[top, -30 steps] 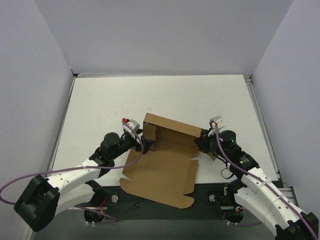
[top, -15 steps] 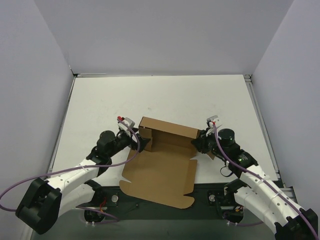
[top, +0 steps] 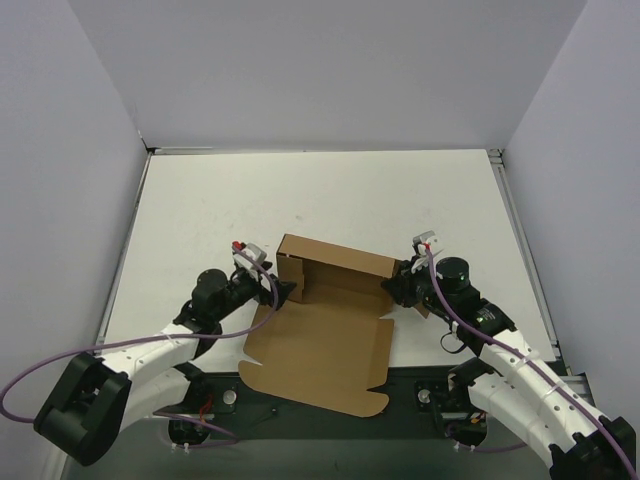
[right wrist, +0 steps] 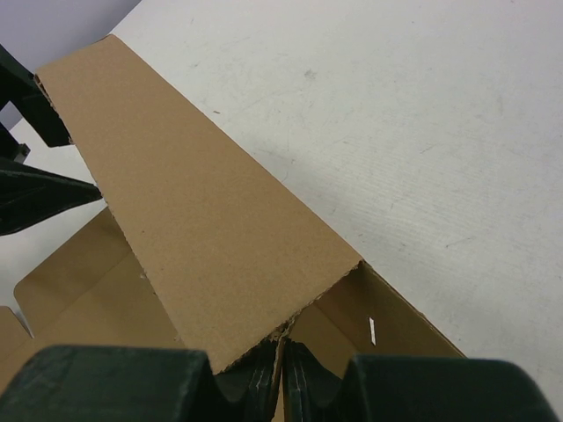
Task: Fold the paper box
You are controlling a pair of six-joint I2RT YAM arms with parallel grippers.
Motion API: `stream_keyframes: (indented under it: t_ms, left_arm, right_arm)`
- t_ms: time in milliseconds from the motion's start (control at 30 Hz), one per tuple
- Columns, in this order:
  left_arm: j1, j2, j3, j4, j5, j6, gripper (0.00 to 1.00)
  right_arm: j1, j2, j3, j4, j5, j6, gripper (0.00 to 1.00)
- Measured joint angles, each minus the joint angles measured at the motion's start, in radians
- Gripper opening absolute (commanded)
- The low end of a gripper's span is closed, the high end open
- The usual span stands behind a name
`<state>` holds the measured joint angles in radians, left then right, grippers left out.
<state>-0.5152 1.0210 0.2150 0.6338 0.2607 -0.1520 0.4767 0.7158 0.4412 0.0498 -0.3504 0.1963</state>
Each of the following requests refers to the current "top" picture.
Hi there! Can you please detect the brown cardboard box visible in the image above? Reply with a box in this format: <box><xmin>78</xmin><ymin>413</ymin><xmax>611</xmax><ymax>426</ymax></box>
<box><xmin>238</xmin><ymin>234</ymin><xmax>399</xmax><ymax>418</ymax></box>

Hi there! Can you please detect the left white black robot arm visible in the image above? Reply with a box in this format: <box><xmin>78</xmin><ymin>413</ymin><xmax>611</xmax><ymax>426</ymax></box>
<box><xmin>34</xmin><ymin>262</ymin><xmax>296</xmax><ymax>466</ymax></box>

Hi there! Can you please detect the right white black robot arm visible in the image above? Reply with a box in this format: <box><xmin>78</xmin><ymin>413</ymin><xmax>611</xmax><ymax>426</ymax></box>
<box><xmin>381</xmin><ymin>252</ymin><xmax>639</xmax><ymax>479</ymax></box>

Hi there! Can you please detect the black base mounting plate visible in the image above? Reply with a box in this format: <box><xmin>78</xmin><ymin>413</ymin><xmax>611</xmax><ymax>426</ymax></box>
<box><xmin>161</xmin><ymin>367</ymin><xmax>489</xmax><ymax>447</ymax></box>

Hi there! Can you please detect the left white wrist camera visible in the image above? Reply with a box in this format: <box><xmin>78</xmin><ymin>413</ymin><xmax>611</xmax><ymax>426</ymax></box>
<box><xmin>232</xmin><ymin>241</ymin><xmax>267</xmax><ymax>270</ymax></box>

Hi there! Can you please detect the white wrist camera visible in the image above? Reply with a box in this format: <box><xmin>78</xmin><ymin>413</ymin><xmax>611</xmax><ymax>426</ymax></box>
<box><xmin>412</xmin><ymin>230</ymin><xmax>444</xmax><ymax>257</ymax></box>
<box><xmin>232</xmin><ymin>241</ymin><xmax>267</xmax><ymax>270</ymax></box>

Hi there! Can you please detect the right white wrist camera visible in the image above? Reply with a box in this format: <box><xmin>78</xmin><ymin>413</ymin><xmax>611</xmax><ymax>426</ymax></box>
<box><xmin>412</xmin><ymin>230</ymin><xmax>444</xmax><ymax>257</ymax></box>

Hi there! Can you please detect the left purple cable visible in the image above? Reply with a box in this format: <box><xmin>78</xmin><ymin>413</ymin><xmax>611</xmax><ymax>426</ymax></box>
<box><xmin>1</xmin><ymin>247</ymin><xmax>281</xmax><ymax>424</ymax></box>

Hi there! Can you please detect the purple cable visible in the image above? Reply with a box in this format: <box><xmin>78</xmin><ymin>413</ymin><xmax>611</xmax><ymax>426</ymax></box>
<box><xmin>1</xmin><ymin>247</ymin><xmax>281</xmax><ymax>424</ymax></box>
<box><xmin>424</xmin><ymin>244</ymin><xmax>634</xmax><ymax>480</ymax></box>

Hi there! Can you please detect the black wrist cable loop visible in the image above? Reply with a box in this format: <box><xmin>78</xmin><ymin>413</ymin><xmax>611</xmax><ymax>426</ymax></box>
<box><xmin>440</xmin><ymin>329</ymin><xmax>466</xmax><ymax>355</ymax></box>

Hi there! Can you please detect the left aluminium side rail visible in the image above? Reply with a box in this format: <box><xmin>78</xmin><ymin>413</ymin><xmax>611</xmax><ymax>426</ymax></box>
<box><xmin>95</xmin><ymin>150</ymin><xmax>154</xmax><ymax>346</ymax></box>

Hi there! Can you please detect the aluminium side rail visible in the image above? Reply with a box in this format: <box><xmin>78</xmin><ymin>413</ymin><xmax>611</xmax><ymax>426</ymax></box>
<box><xmin>486</xmin><ymin>148</ymin><xmax>572</xmax><ymax>375</ymax></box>
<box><xmin>95</xmin><ymin>150</ymin><xmax>154</xmax><ymax>346</ymax></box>

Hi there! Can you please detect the right aluminium side rail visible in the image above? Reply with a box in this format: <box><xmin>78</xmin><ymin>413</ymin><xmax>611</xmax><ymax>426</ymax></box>
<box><xmin>486</xmin><ymin>148</ymin><xmax>572</xmax><ymax>375</ymax></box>

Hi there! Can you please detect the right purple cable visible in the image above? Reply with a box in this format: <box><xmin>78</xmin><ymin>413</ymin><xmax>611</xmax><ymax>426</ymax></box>
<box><xmin>424</xmin><ymin>244</ymin><xmax>634</xmax><ymax>480</ymax></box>

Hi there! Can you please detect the aluminium front frame rail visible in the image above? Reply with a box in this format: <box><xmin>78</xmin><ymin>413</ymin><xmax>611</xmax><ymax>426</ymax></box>
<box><xmin>560</xmin><ymin>373</ymin><xmax>595</xmax><ymax>405</ymax></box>

